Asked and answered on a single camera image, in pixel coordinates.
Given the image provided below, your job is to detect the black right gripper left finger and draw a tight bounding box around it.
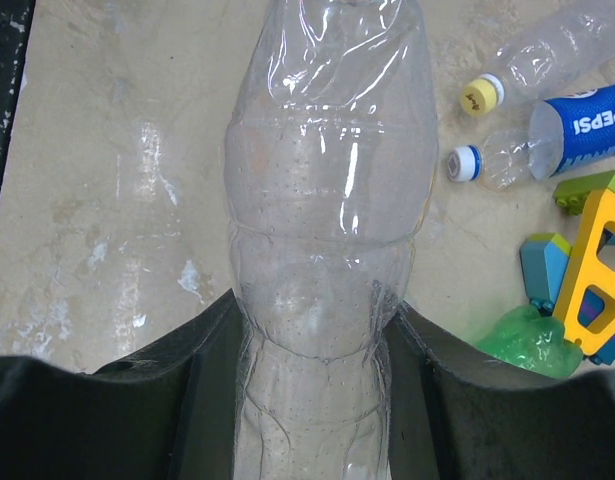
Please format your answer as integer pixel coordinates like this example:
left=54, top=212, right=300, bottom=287
left=0, top=293, right=243, bottom=479

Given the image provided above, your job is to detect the blue purple toy block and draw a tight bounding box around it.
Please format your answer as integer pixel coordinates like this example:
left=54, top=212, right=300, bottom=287
left=576, top=287, right=615, bottom=366

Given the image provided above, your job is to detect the green plastic bottle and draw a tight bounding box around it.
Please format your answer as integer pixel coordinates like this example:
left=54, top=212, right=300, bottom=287
left=475, top=305, right=583, bottom=378

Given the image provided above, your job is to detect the yellow triangle toy block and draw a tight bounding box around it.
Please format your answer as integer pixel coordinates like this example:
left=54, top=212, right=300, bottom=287
left=553, top=189, right=615, bottom=356

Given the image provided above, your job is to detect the clear Pocari Sweat bottle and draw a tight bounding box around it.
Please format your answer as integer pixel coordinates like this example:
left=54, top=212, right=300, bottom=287
left=223, top=1, right=438, bottom=479

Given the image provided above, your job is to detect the teal green toy block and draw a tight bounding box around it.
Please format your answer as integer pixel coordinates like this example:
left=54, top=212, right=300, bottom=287
left=519, top=232, right=572, bottom=315

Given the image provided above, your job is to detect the Pepsi label clear bottle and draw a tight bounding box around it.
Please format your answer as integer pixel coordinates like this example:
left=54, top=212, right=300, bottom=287
left=446, top=84, right=615, bottom=191

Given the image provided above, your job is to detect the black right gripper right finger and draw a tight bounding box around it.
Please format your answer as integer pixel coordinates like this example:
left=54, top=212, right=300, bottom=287
left=386, top=303, right=615, bottom=479

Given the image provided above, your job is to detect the clear bottle yellow cap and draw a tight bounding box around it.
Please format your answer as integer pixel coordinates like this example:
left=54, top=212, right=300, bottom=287
left=460, top=1, right=615, bottom=118

